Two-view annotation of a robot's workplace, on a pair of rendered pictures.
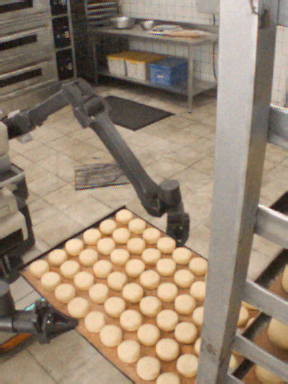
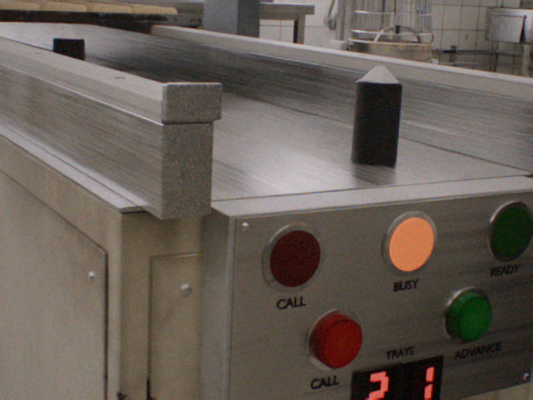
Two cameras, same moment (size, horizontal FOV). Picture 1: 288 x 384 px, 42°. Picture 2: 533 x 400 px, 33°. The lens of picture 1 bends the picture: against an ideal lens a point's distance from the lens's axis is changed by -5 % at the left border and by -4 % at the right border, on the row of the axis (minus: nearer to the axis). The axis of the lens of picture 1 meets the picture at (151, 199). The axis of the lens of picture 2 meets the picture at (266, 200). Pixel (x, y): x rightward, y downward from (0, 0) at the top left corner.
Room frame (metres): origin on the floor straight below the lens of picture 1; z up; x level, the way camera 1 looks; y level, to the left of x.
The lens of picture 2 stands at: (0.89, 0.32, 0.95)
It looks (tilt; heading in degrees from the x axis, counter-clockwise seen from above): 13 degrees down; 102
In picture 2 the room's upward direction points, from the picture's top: 3 degrees clockwise
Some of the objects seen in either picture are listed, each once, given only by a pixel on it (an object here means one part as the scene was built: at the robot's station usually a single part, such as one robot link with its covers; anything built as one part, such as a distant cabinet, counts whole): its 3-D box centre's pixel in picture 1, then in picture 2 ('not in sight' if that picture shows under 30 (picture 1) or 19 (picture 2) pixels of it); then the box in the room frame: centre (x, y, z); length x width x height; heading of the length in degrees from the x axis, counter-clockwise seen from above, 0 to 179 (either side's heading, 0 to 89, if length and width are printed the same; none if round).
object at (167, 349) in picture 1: (167, 349); not in sight; (0.49, -0.02, 0.98); 0.05 x 0.05 x 0.02
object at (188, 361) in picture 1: (188, 365); not in sight; (0.45, -0.07, 0.97); 0.05 x 0.05 x 0.02
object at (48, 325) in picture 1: (59, 325); not in sight; (0.57, 0.23, 0.98); 0.09 x 0.07 x 0.07; 90
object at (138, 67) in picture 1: (145, 66); not in sight; (5.40, 0.01, 0.36); 0.47 x 0.38 x 0.26; 135
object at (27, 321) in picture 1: (30, 322); not in sight; (0.57, 0.30, 0.99); 0.07 x 0.07 x 0.10; 0
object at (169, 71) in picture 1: (169, 71); not in sight; (5.08, -0.31, 0.36); 0.47 x 0.38 x 0.26; 137
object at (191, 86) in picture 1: (152, 58); not in sight; (5.29, -0.09, 0.49); 1.90 x 0.72 x 0.98; 45
